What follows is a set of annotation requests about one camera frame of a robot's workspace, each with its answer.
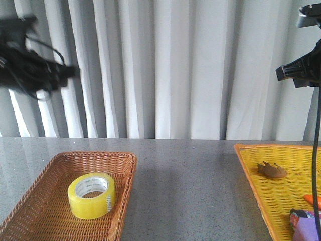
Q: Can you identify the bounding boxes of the brown toy animal figure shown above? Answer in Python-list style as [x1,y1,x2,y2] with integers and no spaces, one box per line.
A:
[257,161,287,178]

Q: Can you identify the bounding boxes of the yellow wicker basket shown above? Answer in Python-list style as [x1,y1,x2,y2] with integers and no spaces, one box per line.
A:
[234,144,313,240]

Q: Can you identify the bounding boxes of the white pleated curtain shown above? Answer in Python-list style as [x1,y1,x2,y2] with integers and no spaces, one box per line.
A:
[1,1,320,141]

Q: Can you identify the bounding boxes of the orange toy carrot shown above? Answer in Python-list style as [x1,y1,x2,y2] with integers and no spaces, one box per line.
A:
[303,194,321,210]

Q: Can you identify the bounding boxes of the black pink tube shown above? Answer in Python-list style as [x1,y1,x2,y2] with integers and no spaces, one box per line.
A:
[289,209,315,231]

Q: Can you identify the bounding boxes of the yellow packing tape roll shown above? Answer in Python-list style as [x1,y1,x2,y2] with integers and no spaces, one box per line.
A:
[67,173,116,220]

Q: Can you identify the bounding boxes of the purple block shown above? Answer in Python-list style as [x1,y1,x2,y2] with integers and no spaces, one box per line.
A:
[292,218,319,241]

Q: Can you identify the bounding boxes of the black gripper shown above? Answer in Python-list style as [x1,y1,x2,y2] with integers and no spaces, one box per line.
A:
[1,44,81,97]
[275,40,320,88]

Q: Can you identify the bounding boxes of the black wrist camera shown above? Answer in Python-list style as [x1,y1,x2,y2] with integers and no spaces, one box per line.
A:
[1,15,37,48]

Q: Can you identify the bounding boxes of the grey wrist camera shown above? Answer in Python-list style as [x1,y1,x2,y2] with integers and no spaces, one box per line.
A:
[296,3,320,28]

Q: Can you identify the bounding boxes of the brown wicker basket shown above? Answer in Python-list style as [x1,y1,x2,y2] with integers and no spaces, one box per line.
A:
[1,151,137,240]

